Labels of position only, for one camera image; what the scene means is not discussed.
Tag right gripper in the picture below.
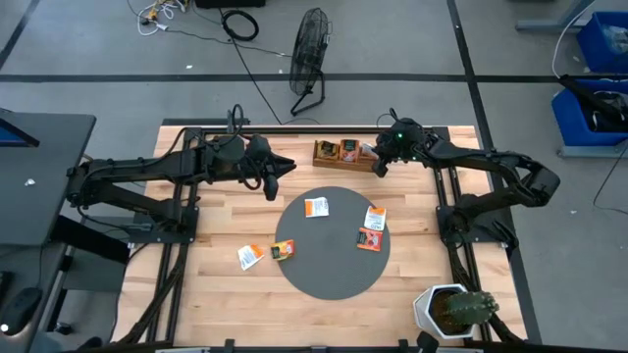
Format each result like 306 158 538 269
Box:
371 129 402 163

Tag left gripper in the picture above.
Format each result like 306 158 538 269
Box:
243 135 297 181

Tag yellow tea packet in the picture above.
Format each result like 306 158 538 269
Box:
269 238 296 262

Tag wooden tea box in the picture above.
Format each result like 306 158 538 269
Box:
312 138 380 174

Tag red tea packet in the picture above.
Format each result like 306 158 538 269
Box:
356 227 385 253

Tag round grey woven placemat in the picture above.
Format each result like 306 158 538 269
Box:
274 185 392 301

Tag black floor fan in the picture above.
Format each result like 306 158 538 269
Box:
288 6 334 118

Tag white hexagonal plant pot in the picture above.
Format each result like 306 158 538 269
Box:
412 282 485 341

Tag black box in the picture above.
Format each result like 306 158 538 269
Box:
194 0 267 9

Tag green cactus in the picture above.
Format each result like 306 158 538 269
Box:
443 289 500 328

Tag blue plastic bin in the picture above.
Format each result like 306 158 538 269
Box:
576 10 628 75
550 79 628 148

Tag grey desk leg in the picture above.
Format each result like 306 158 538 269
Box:
514 0 598 34

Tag black tripod leg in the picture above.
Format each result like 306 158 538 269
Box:
558 73 628 129

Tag dark grey desk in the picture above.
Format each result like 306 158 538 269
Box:
0 110 98 246

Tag clear plastic bag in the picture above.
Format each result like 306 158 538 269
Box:
602 23 628 55

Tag blue screen laptop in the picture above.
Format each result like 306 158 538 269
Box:
0 117 41 149

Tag black computer mouse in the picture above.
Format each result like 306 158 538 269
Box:
0 286 44 338

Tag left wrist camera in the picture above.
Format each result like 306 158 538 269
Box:
261 174 281 203

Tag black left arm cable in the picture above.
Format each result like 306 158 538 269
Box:
238 161 265 192

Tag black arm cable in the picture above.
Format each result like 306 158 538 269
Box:
238 161 265 192
376 108 399 129

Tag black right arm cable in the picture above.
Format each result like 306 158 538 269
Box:
376 108 399 129

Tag long black floor cable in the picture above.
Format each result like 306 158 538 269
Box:
230 38 285 126

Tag coiled black cable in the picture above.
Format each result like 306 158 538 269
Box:
220 9 260 42

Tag white yellow cable bundle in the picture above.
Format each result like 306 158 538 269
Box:
128 0 187 38

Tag white floor cable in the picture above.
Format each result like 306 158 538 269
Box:
550 0 598 78

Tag thin black floor cable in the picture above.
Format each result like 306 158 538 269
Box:
592 141 628 217

